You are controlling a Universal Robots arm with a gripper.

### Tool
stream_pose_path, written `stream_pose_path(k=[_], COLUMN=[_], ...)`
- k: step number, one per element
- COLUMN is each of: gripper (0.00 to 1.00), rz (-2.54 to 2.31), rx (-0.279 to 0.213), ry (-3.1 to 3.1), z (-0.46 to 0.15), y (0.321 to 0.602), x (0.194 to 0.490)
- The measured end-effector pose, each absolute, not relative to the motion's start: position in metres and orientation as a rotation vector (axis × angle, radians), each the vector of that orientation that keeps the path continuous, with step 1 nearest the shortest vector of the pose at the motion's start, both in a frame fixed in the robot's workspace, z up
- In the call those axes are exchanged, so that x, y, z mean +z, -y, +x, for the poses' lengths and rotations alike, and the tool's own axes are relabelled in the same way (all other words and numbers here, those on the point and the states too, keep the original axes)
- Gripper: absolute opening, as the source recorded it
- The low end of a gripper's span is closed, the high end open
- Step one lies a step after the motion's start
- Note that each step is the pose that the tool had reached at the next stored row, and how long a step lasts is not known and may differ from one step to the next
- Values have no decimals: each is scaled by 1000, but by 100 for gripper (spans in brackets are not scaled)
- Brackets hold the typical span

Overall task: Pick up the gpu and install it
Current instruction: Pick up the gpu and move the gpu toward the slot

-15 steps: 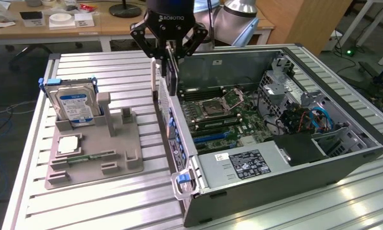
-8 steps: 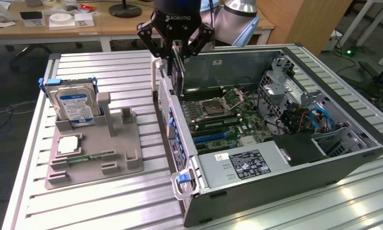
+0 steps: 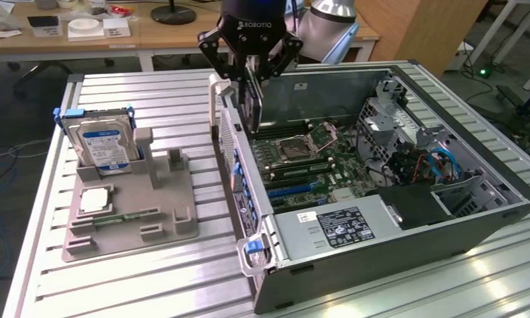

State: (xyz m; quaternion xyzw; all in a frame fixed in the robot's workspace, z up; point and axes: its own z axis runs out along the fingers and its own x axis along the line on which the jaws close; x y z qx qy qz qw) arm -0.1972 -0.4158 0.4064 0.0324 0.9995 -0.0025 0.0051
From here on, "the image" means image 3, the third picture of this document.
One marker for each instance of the green motherboard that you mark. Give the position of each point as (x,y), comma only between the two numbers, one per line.
(349,175)

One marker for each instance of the grey cup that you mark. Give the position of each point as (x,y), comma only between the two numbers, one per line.
(45,4)

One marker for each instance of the black chair base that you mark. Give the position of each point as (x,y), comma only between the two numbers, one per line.
(40,71)

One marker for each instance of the wooden desk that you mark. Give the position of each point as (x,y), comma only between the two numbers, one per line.
(27,46)

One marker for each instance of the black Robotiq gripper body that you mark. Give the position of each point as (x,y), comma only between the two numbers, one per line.
(253,30)

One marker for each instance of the small white box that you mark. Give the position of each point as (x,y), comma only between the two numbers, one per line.
(116,28)

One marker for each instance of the metal drive bracket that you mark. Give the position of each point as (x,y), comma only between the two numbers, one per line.
(460,190)

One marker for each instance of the white paper label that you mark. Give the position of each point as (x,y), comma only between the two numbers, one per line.
(4,33)

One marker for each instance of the metal socket cover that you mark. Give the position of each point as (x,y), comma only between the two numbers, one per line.
(324,137)

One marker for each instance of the grey power supply unit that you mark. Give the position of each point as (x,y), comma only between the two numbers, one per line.
(292,238)

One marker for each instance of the white round dish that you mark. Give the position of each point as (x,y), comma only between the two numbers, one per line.
(85,30)

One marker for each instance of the blue case latch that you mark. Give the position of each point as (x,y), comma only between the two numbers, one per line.
(253,248)

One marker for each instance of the white box black lid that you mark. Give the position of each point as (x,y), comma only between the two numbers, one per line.
(45,30)

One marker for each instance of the hard disk blue label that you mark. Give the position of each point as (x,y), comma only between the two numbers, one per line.
(101,145)

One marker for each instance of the blue expansion slot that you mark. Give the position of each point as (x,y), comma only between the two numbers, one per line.
(292,190)

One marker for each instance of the CPU socket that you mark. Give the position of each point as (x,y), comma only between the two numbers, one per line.
(293,149)

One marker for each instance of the blue disk caddy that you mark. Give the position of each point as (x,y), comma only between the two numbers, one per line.
(72,112)

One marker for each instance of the device with green light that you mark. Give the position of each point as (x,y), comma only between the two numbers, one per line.
(483,71)

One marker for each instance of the silver CPU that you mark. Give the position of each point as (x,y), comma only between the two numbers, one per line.
(92,200)

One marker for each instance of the grey parts rack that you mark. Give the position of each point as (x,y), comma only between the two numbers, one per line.
(128,198)

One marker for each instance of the wooden cabinet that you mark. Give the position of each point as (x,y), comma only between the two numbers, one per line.
(424,33)

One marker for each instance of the green graphics card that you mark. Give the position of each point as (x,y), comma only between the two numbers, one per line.
(252,106)

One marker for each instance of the black lamp base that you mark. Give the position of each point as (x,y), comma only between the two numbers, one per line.
(173,15)

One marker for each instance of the silver chipset heatsink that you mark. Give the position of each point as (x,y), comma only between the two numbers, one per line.
(347,194)

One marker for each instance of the perforated metal disk bay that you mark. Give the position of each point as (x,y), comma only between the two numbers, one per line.
(380,132)

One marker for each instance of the white box red button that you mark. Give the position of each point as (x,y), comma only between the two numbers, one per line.
(461,61)

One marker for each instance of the open black PC case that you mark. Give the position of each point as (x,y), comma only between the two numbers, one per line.
(380,265)

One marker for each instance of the red packet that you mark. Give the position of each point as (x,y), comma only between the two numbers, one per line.
(120,11)

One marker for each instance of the black floor stand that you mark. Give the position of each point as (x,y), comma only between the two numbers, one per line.
(508,94)

